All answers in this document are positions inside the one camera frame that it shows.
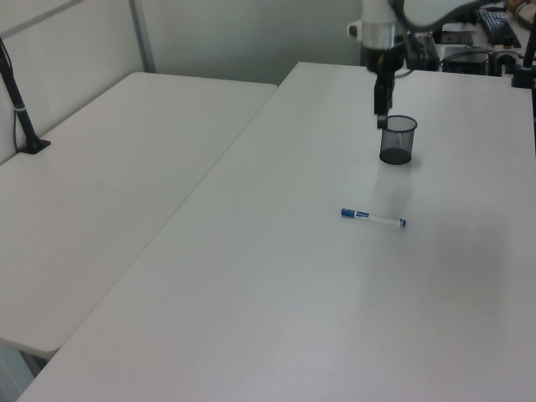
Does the blue and white marker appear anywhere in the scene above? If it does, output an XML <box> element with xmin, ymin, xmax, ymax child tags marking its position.
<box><xmin>339</xmin><ymin>207</ymin><xmax>409</xmax><ymax>229</ymax></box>

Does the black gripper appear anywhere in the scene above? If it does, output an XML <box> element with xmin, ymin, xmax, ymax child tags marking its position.
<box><xmin>363</xmin><ymin>43</ymin><xmax>410</xmax><ymax>130</ymax></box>

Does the black computer keyboard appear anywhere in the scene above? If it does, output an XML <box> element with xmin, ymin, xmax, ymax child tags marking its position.
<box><xmin>477</xmin><ymin>8</ymin><xmax>523</xmax><ymax>48</ymax></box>

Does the grey arm cable hose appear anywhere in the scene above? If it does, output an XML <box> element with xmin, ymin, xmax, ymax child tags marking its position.
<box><xmin>389</xmin><ymin>0</ymin><xmax>487</xmax><ymax>31</ymax></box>

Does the black camera stand pole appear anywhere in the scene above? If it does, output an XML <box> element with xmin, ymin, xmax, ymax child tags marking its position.
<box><xmin>0</xmin><ymin>36</ymin><xmax>52</xmax><ymax>157</ymax></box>

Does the black electronics box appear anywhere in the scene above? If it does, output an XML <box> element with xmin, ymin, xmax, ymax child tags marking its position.
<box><xmin>439</xmin><ymin>45</ymin><xmax>492</xmax><ymax>75</ymax></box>

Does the white paper box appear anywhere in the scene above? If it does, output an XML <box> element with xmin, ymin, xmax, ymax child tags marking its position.
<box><xmin>438</xmin><ymin>22</ymin><xmax>478</xmax><ymax>45</ymax></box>

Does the white side table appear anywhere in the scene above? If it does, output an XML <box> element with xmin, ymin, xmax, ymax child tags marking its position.
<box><xmin>0</xmin><ymin>71</ymin><xmax>280</xmax><ymax>360</ymax></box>

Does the grey partition frame post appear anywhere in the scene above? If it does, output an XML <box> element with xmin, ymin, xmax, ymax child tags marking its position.
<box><xmin>128</xmin><ymin>0</ymin><xmax>157</xmax><ymax>75</ymax></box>

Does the black control box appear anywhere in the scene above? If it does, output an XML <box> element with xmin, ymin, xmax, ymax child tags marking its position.
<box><xmin>403</xmin><ymin>33</ymin><xmax>441</xmax><ymax>70</ymax></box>

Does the black clamp stand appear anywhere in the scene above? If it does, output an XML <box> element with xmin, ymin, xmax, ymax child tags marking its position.
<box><xmin>509</xmin><ymin>23</ymin><xmax>536</xmax><ymax>89</ymax></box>

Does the black mesh pen cup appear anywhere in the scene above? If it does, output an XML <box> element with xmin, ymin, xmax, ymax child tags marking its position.
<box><xmin>379</xmin><ymin>114</ymin><xmax>419</xmax><ymax>165</ymax></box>

